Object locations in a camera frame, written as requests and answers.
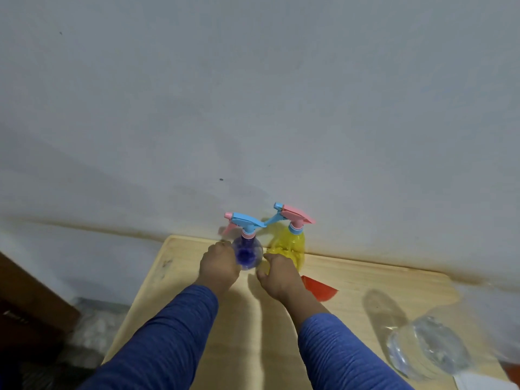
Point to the person's right hand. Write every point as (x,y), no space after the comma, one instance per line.
(282,278)

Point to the person's left hand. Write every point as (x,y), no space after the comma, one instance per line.
(217,266)

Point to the person's right thumb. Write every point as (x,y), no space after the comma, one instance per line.
(262,275)

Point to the person's left fingers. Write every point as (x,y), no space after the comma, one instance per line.
(221,244)

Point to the blue spray bottle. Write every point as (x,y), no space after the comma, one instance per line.
(248,253)

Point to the yellow spray bottle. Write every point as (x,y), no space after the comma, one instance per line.
(290,243)

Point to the person's right forearm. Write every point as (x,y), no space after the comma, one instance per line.
(345,357)

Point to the person's left forearm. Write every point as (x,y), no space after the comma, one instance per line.
(170,341)

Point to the red plastic funnel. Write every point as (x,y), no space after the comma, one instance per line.
(321,290)

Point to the white plastic bag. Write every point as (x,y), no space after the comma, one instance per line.
(95,331)

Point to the clear plastic bottle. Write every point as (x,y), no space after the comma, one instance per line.
(428,347)

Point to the dark wooden furniture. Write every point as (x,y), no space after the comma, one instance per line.
(28,304)

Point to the white paper sheet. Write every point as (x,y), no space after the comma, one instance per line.
(479,382)

